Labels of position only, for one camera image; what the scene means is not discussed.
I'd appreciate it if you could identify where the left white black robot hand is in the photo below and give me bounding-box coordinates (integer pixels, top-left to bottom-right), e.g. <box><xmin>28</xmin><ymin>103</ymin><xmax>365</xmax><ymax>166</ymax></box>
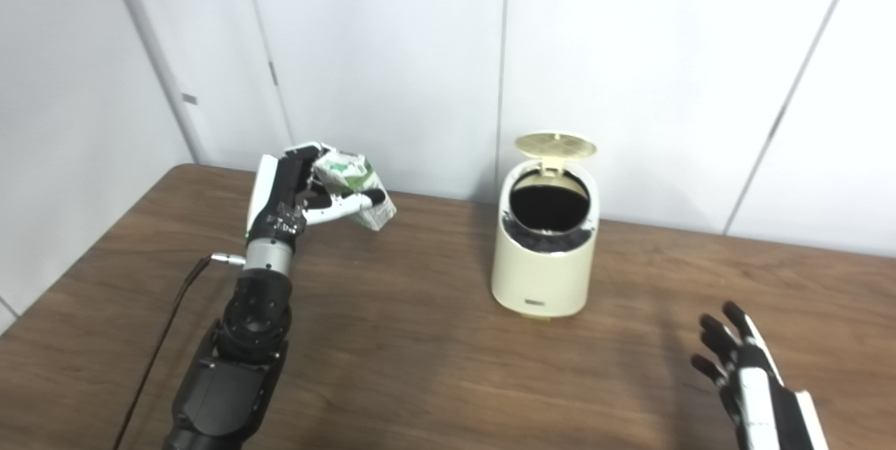
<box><xmin>245</xmin><ymin>143</ymin><xmax>387</xmax><ymax>258</ymax></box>

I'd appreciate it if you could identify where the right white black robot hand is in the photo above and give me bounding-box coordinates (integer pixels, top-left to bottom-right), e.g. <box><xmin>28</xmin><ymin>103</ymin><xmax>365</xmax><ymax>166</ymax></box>
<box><xmin>691</xmin><ymin>301</ymin><xmax>827</xmax><ymax>450</ymax></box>

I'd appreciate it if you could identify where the green white milk carton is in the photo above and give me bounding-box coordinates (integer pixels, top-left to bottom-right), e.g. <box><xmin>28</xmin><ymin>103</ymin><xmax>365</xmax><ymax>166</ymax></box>
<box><xmin>311</xmin><ymin>148</ymin><xmax>397</xmax><ymax>232</ymax></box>

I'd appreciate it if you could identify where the round cream bin lid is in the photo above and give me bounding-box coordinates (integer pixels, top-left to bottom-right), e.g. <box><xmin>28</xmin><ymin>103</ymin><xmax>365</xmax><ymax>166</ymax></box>
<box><xmin>514</xmin><ymin>132</ymin><xmax>597</xmax><ymax>172</ymax></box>

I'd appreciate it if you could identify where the cream-colored bin body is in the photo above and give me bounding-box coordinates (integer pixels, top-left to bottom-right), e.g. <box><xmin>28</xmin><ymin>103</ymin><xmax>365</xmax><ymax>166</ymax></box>
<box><xmin>491</xmin><ymin>158</ymin><xmax>601</xmax><ymax>321</ymax></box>

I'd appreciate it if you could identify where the black bin liner bag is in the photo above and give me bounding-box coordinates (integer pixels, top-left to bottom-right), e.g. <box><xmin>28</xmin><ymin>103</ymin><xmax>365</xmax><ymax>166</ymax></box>
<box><xmin>502</xmin><ymin>171</ymin><xmax>598</xmax><ymax>253</ymax></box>

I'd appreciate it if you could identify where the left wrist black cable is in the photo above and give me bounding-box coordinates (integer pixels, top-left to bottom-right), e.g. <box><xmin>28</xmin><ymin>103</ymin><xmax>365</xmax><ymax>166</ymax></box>
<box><xmin>112</xmin><ymin>253</ymin><xmax>247</xmax><ymax>450</ymax></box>

